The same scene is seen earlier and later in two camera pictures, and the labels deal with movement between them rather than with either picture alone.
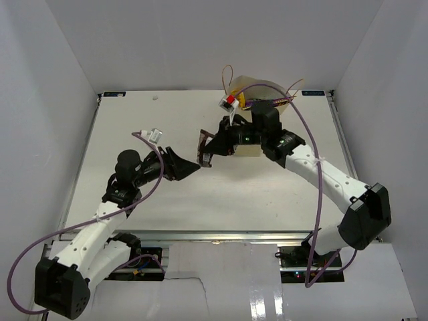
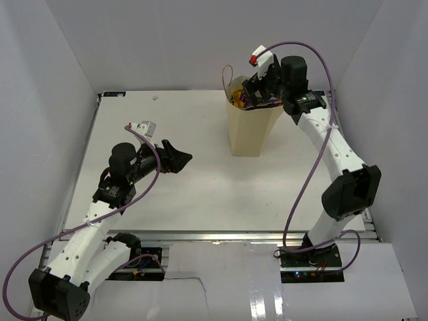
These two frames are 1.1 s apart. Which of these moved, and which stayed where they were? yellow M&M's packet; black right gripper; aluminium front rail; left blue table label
Moved: black right gripper
Stayed: left blue table label; aluminium front rail; yellow M&M's packet
